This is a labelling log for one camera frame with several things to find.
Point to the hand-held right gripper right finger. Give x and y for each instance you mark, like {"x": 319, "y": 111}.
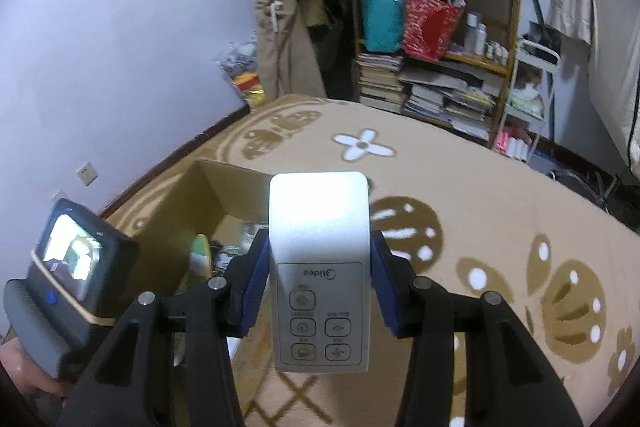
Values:
{"x": 384, "y": 292}

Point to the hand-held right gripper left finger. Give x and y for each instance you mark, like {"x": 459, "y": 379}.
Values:
{"x": 255, "y": 287}

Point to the short white remote control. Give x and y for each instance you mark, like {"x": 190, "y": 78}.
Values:
{"x": 320, "y": 227}

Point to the cardboard box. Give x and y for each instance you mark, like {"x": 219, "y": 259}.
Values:
{"x": 170, "y": 217}

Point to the pink white bottles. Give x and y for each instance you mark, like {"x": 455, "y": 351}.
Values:
{"x": 512, "y": 146}

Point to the messy pile of magazines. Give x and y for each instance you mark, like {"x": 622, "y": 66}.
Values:
{"x": 450, "y": 104}

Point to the neat stack of books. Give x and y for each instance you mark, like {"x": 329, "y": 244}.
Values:
{"x": 380, "y": 82}

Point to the bag of plush toys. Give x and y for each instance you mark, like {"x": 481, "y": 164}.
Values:
{"x": 245, "y": 77}

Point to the khaki hanging coat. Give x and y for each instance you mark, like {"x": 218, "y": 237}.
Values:
{"x": 287, "y": 57}

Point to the pale green tissue packs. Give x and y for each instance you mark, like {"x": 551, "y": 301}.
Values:
{"x": 527, "y": 103}

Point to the black hanging garment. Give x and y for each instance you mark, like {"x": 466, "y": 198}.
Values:
{"x": 335, "y": 42}

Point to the red patterned gift bag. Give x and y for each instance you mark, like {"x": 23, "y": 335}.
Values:
{"x": 430, "y": 27}

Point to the row of small cosmetic bottles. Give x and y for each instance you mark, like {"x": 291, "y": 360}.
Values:
{"x": 480, "y": 37}

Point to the teal bag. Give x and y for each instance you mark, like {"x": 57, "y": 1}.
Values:
{"x": 382, "y": 19}

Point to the white metal cart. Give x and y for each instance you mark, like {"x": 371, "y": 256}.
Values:
{"x": 537, "y": 57}

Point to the wooden shelf unit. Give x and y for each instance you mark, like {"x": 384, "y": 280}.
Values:
{"x": 515, "y": 32}

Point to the dark item on cart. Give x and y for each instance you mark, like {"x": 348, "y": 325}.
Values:
{"x": 545, "y": 38}

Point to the white hanging duvet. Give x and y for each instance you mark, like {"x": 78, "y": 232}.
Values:
{"x": 617, "y": 32}

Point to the white wall socket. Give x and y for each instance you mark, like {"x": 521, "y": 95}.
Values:
{"x": 59, "y": 196}
{"x": 87, "y": 173}

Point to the black metal frame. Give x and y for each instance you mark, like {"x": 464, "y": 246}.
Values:
{"x": 595, "y": 189}

